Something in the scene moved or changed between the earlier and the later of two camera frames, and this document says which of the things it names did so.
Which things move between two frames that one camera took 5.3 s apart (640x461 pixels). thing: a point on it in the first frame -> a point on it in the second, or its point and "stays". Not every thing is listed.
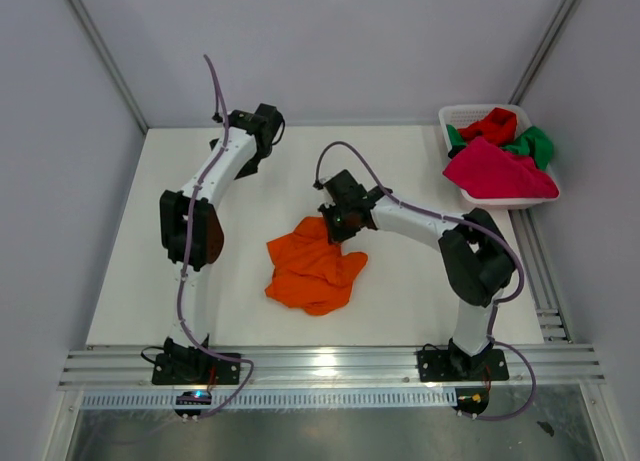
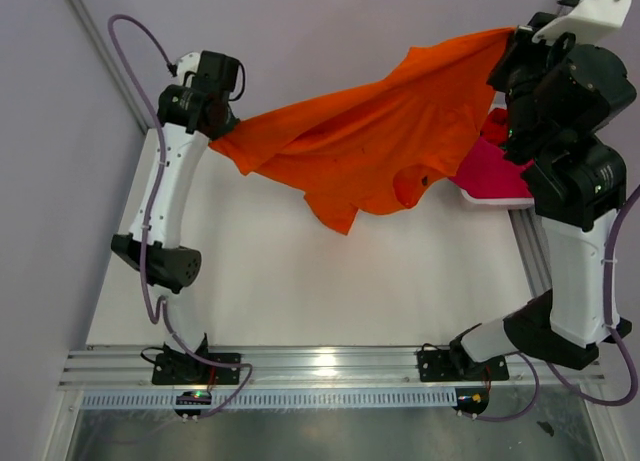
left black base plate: [194, 369] stays
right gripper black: [335, 229] -> [507, 62]
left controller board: [192, 398] stays
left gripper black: [247, 166] -> [220, 122]
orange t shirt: [310, 271] -> [348, 144]
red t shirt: [499, 127] stays
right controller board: [471, 400] stays
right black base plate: [447, 365] stays
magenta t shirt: [484, 169] stays
